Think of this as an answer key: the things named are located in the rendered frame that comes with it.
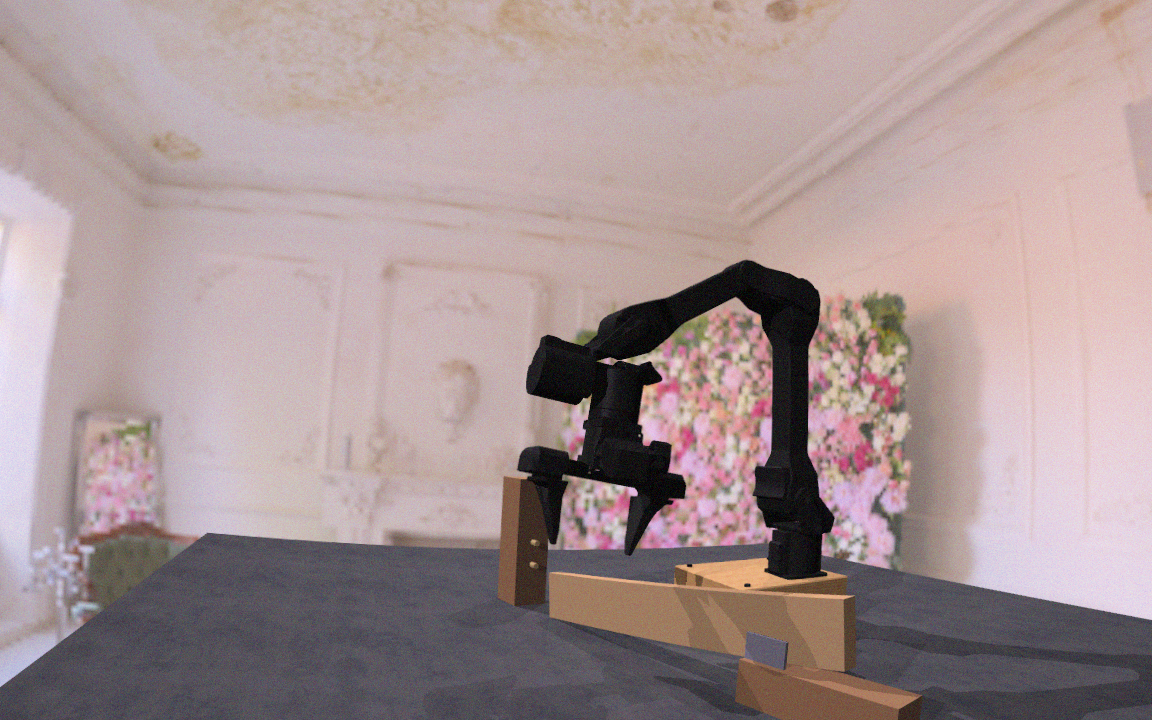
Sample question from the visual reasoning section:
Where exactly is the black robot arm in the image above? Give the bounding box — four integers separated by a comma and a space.
526, 259, 835, 579

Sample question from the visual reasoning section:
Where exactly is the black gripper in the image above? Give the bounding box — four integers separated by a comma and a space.
517, 409, 685, 556

